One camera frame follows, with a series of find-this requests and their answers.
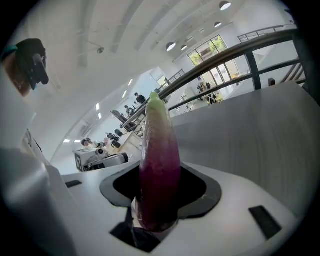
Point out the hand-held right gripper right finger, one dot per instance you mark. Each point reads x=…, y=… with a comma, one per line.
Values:
x=225, y=200

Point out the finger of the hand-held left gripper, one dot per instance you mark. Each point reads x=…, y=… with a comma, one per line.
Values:
x=117, y=159

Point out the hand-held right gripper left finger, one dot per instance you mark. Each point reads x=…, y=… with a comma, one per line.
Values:
x=87, y=200

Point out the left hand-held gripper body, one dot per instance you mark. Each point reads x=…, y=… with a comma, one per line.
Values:
x=92, y=160

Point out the purple eggplant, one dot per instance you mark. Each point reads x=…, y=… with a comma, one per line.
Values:
x=160, y=175

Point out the grey wooden table top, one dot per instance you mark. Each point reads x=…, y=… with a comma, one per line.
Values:
x=250, y=140

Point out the black box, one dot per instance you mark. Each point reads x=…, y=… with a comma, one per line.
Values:
x=115, y=144

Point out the light wooden desk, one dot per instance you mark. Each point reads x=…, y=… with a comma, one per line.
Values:
x=130, y=143

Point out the group of recessed ceiling lights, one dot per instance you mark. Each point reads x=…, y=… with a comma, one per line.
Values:
x=97, y=107

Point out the person's torso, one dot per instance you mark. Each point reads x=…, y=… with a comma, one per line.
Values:
x=15, y=120

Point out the black balcony railing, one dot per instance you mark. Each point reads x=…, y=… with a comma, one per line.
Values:
x=262, y=31
x=176, y=76

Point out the ceiling sensor fixture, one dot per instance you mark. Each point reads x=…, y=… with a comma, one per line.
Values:
x=100, y=50

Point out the person's head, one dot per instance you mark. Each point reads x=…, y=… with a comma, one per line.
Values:
x=15, y=75

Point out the black dome pendant lamp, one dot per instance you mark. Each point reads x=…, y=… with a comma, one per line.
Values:
x=171, y=46
x=224, y=5
x=184, y=47
x=217, y=24

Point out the black railing with brown handrail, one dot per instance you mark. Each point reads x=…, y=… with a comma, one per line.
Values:
x=255, y=75

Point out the glass entrance door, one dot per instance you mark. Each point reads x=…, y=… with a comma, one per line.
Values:
x=207, y=51

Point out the black head-mounted camera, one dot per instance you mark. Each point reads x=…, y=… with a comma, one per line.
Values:
x=27, y=60

